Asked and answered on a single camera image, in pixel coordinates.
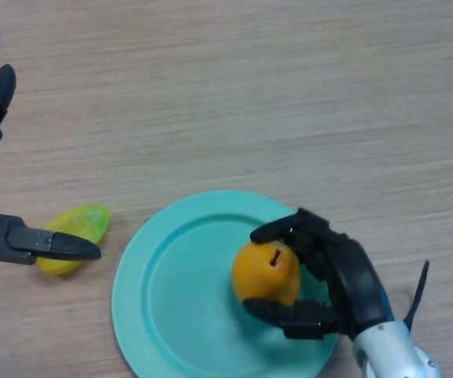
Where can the yellow-green starfruit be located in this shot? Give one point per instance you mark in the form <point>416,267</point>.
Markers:
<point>84,220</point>

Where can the turquoise round plate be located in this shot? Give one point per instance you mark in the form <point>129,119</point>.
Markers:
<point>186,299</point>

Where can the yellow pear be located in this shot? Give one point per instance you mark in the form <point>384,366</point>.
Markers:
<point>261,275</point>

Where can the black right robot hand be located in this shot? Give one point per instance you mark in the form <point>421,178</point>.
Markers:
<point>356,283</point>

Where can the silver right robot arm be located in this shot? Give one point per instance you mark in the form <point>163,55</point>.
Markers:
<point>391,350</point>

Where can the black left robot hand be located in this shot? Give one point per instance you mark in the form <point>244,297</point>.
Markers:
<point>1,240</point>

